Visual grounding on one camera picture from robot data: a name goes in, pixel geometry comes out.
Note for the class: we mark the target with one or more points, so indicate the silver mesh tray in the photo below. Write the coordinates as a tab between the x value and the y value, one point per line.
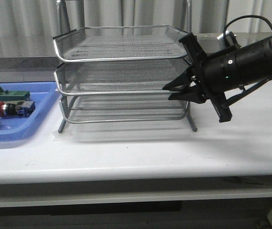
91	44
98	108
117	77

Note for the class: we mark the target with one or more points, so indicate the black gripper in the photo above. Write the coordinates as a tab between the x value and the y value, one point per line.
216	74

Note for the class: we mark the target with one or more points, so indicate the red emergency stop button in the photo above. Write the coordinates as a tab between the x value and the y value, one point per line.
21	108

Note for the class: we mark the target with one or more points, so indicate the grey metal rack frame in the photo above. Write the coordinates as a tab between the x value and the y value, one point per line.
64	27

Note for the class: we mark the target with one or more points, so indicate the green terminal block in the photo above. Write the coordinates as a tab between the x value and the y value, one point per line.
6	95

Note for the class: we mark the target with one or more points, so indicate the grey stone counter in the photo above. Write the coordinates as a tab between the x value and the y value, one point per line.
37	52

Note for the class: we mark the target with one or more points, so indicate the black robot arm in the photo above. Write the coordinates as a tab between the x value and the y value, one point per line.
254	63

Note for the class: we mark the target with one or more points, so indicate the blue plastic tray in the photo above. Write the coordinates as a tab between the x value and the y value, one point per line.
44	95

